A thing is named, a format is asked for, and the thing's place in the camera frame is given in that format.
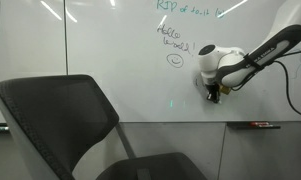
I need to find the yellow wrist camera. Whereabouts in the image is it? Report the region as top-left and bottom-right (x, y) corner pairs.
(219, 84), (232, 96)

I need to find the large whiteboard panel with writing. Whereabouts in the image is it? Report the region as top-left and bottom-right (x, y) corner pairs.
(65, 0), (301, 123)

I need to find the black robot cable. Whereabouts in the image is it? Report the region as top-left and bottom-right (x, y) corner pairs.
(231, 49), (301, 120)

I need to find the red whiteboard marker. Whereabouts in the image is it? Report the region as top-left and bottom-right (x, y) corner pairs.
(249, 121), (271, 127)

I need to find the black mesh office chair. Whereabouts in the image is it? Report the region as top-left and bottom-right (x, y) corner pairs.
(0, 74), (208, 180)

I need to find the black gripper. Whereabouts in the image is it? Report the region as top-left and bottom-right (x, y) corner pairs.
(204, 83), (222, 105)

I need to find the black velcro arm strap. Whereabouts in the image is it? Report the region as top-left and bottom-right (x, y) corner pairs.
(242, 53), (266, 71)

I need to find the whiteboard panel with green drawing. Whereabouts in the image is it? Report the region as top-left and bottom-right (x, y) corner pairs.
(0, 0), (67, 123)

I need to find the black marker tray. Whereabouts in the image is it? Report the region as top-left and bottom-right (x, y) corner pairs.
(226, 121), (282, 131)

